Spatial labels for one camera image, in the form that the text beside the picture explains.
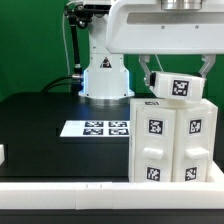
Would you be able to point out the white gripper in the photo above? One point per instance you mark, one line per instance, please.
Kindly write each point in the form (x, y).
(145, 27)

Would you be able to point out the white cabinet top block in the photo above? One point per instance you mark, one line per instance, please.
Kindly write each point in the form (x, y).
(176, 86)

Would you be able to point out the white cabinet door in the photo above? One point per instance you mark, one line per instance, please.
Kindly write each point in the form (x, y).
(191, 151)
(153, 144)

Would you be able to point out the white cabinet body box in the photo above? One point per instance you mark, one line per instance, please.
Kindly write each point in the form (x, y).
(175, 105)

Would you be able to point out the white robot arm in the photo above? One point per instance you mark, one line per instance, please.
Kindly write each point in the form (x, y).
(106, 77)

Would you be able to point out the white base tag plate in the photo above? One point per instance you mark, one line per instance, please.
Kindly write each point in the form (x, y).
(95, 128)

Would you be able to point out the white block left edge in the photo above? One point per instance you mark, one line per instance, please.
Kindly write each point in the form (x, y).
(2, 154)

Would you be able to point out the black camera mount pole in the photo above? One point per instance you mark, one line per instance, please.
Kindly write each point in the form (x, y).
(78, 18)

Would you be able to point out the white fence wall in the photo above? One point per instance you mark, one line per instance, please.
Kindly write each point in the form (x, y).
(108, 195)

